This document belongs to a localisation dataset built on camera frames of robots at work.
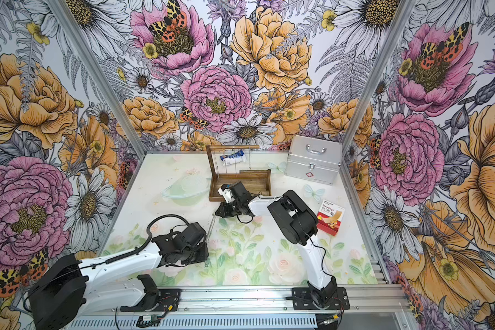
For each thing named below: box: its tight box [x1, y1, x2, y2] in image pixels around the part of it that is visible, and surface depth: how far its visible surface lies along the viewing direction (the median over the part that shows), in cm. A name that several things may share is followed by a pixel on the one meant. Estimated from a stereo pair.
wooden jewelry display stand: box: [205, 144, 272, 202], surface depth 108 cm
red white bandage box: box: [316, 199, 346, 237], surface depth 94 cm
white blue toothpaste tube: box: [220, 149, 247, 166], surface depth 118 cm
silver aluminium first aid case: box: [284, 134, 343, 185], surface depth 104 cm
